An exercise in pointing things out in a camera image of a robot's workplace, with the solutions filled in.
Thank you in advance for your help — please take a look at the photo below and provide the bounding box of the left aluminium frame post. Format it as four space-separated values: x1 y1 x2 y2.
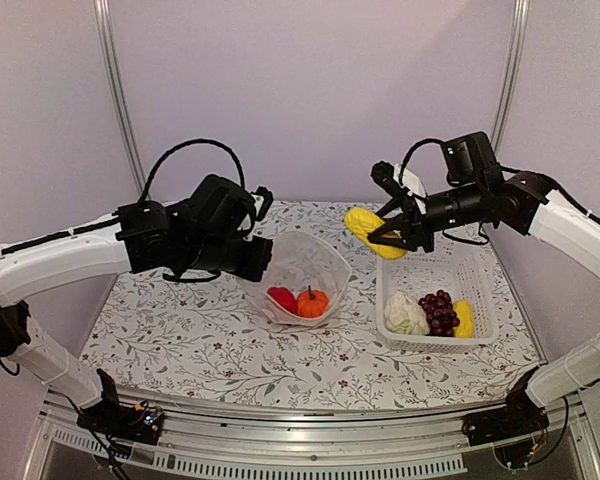
93 0 147 194

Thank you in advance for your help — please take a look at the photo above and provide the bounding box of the aluminium front rail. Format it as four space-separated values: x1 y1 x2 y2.
22 387 600 480

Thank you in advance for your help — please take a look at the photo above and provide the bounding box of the white cauliflower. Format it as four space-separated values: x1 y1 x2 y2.
384 292 430 336

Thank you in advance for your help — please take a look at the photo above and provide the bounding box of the white plastic basket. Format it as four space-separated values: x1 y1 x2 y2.
376 244 498 353

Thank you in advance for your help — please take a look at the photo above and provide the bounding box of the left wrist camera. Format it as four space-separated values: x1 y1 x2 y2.
251 186 273 222

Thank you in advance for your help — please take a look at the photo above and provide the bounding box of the right aluminium frame post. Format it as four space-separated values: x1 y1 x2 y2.
491 0 530 152

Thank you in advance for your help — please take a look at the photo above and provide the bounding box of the yellow lemon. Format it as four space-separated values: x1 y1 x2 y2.
453 300 474 338

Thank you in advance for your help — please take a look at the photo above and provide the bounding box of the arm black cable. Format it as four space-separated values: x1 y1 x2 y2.
399 138 600 236
137 138 245 204

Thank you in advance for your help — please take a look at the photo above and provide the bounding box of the clear zip top bag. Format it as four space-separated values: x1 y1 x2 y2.
237 231 352 327

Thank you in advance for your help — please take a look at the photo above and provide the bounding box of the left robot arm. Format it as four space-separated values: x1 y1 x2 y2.
0 174 273 434

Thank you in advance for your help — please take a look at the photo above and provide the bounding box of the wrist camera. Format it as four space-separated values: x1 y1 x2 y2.
251 186 273 222
371 161 427 199

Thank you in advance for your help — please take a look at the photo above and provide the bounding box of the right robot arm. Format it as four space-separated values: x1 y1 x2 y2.
368 131 600 325

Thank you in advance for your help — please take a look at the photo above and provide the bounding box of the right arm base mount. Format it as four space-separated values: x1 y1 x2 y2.
462 367 549 469

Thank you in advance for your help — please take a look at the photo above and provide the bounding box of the purple grape bunch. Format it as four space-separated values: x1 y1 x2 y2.
418 290 458 337

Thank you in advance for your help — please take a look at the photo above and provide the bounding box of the orange mini pumpkin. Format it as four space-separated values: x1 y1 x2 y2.
296 287 329 319

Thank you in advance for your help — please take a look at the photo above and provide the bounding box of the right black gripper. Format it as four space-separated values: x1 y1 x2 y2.
368 180 486 252

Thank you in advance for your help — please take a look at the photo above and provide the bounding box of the yellow corn cob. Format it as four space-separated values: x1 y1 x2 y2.
344 207 407 260

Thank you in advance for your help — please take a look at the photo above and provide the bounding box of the aluminium frame post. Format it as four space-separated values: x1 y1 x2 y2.
93 0 147 194
491 0 530 152

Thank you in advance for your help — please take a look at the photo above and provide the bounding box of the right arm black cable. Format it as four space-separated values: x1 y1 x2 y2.
399 138 600 236

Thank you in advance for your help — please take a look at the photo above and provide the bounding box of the red bell pepper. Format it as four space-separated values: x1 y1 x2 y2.
267 287 298 315

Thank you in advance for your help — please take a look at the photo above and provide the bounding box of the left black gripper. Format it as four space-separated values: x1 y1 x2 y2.
182 234 273 281

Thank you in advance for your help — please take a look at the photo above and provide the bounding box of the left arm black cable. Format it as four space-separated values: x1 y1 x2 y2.
137 138 245 204

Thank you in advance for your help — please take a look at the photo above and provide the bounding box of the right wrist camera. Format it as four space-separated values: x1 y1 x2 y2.
371 161 427 199

